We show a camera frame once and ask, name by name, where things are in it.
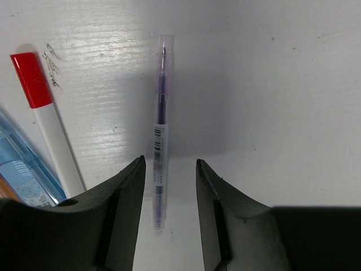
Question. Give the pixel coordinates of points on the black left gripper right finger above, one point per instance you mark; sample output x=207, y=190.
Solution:
x=240, y=233

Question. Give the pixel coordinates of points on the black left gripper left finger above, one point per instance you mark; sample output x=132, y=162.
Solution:
x=96, y=230

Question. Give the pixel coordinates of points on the blue highlighter pen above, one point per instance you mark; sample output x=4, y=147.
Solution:
x=25, y=173

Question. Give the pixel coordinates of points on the purple ballpoint pen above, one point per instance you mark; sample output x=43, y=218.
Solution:
x=160, y=162

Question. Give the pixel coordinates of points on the white pen with red tip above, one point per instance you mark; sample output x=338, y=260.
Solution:
x=39, y=97

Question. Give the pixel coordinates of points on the clear purple pen cap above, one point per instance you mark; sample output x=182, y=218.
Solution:
x=165, y=64

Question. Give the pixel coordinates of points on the orange highlighter pen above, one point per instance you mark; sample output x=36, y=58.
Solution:
x=7, y=192

